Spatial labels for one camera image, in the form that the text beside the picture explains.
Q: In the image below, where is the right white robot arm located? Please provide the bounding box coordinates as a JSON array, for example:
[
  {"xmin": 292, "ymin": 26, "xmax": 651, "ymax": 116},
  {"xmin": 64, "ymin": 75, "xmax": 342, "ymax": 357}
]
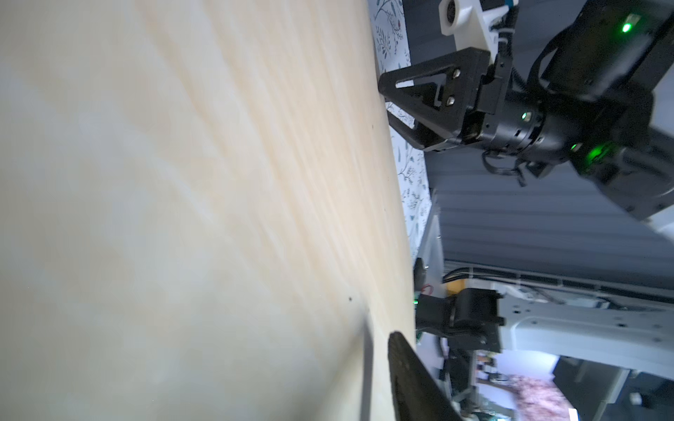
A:
[{"xmin": 378, "ymin": 1, "xmax": 673, "ymax": 238}]

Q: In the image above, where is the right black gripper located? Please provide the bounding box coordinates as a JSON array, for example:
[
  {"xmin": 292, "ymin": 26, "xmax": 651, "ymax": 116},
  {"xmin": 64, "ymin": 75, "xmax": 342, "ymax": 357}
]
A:
[{"xmin": 378, "ymin": 47, "xmax": 553, "ymax": 163}]

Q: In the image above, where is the floral table mat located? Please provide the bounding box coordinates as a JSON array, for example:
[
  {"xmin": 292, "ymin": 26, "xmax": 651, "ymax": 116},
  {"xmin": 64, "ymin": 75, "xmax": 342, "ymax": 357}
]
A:
[{"xmin": 367, "ymin": 0, "xmax": 432, "ymax": 260}]

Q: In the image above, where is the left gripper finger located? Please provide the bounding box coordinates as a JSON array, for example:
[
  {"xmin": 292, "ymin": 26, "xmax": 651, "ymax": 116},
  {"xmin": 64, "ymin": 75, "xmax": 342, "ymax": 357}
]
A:
[{"xmin": 388, "ymin": 332, "xmax": 462, "ymax": 421}]

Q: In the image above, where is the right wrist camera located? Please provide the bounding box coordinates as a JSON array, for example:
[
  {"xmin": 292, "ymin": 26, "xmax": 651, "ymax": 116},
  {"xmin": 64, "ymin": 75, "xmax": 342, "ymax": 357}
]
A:
[{"xmin": 439, "ymin": 0, "xmax": 519, "ymax": 64}]

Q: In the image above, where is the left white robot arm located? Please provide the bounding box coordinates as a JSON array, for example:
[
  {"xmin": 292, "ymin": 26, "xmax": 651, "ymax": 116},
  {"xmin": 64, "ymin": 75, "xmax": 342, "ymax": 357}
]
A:
[{"xmin": 388, "ymin": 288, "xmax": 673, "ymax": 420}]

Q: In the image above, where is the light plywood board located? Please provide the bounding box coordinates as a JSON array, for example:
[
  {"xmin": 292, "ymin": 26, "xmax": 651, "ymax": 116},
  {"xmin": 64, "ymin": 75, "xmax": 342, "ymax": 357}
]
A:
[{"xmin": 1, "ymin": 1, "xmax": 414, "ymax": 420}]

